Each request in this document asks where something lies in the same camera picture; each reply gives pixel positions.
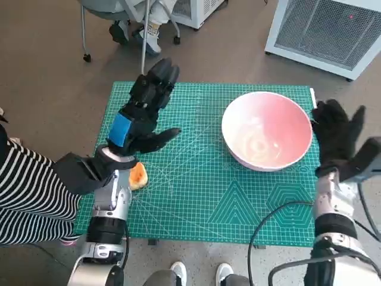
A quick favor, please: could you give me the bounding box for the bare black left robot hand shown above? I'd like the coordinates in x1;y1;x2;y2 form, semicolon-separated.
106;57;182;157

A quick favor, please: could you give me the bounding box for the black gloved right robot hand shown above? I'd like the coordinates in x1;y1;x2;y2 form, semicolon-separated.
311;99;366;169

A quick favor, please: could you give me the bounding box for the oblong striped toy bread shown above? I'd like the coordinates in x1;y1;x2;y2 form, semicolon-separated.
129;162;149;191

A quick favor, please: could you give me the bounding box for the pink bowl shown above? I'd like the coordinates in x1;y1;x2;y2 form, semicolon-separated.
221;91;313;172

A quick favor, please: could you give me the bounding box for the green cutting mat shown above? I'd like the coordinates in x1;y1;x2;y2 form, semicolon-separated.
73;82;321;248

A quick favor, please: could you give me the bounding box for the person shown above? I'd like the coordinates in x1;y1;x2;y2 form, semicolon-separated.
108;0;176;56
142;261;249;286
0;107;83;247

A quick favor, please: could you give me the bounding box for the large white mesh cabinet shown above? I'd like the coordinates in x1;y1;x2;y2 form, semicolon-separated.
264;0;381;82

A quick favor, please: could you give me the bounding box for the small white cabinet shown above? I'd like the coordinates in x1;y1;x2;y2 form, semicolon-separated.
171;0;230;30

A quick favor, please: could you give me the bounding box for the grey office chair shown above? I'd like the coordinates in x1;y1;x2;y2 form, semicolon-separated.
79;0;182;63

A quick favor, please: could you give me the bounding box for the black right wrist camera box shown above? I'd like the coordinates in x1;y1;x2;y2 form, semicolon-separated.
339;136;381;182

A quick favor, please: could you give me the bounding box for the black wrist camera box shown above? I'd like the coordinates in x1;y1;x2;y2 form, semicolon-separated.
339;136;381;182
55;152;115;196

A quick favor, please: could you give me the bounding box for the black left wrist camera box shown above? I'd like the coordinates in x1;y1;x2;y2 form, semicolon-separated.
55;152;115;196

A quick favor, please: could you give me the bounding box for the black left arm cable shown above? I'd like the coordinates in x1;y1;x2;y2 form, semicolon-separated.
120;223;130;269

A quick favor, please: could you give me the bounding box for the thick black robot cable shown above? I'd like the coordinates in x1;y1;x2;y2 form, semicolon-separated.
267;253;381;286

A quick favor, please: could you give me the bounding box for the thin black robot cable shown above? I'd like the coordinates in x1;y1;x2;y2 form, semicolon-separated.
247;201;315;286

